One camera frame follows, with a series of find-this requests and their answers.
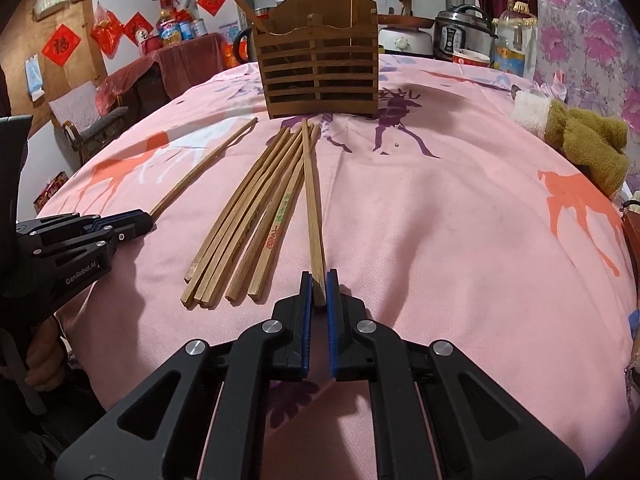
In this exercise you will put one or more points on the yellow cooking oil bottle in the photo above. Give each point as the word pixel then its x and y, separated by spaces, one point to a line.
pixel 170 27

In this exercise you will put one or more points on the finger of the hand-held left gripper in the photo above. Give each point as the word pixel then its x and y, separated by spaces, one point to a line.
pixel 125 222
pixel 75 252

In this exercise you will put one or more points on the clear oil bottle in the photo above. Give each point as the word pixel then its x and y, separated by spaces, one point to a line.
pixel 510 45

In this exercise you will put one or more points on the red plastic bag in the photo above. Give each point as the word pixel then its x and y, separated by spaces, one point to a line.
pixel 105 27

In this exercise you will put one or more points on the red orange carton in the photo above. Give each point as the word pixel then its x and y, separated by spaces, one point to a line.
pixel 230 55

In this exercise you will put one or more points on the blue label can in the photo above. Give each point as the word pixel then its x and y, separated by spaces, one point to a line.
pixel 187 29

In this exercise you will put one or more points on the red printed box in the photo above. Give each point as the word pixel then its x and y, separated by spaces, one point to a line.
pixel 50 191

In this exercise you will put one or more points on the red cloth covered table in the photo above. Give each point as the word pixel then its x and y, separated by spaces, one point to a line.
pixel 165 67

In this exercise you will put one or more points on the wooden armchair grey cushion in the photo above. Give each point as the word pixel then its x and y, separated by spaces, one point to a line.
pixel 85 120

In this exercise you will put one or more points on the long wooden chopstick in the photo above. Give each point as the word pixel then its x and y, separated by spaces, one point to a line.
pixel 240 2
pixel 311 210
pixel 205 167

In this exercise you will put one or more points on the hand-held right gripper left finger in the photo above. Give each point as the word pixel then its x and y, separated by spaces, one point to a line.
pixel 306 320

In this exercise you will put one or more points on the bunch of wooden chopsticks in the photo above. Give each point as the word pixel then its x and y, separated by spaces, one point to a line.
pixel 250 220

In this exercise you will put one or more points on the white rice cooker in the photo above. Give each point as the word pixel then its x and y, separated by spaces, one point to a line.
pixel 405 40

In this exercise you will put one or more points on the red white bowl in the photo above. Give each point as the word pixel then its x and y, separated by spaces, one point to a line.
pixel 470 57

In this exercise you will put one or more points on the wooden slatted utensil holder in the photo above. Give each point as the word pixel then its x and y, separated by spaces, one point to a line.
pixel 317 60

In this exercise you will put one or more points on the pink deer print cloth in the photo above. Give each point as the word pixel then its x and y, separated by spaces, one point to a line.
pixel 450 210

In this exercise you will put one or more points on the black silver pressure cooker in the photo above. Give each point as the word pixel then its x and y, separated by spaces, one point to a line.
pixel 460 32

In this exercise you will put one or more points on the blue face masks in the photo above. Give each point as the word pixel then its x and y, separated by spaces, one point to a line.
pixel 34 76

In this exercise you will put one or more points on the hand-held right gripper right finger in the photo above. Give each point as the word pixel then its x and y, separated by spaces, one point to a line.
pixel 334 320

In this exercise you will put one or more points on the hanging wall calendar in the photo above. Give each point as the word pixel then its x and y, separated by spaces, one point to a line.
pixel 50 2

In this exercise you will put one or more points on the person's left hand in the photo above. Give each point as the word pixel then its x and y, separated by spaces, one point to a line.
pixel 47 355

